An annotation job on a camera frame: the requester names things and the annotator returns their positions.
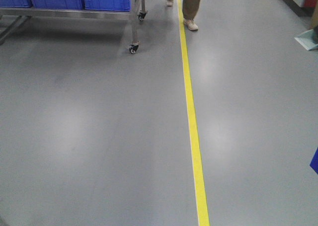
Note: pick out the light green dustpan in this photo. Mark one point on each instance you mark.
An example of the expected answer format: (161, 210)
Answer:
(308, 39)

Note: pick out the person in khaki trousers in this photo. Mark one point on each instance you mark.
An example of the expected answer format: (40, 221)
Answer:
(189, 10)

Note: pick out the yellow floor line tape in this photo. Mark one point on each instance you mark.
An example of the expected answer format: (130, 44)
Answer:
(198, 176)

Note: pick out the blue plastic bottle part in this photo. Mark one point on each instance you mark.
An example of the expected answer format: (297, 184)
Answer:
(314, 162)

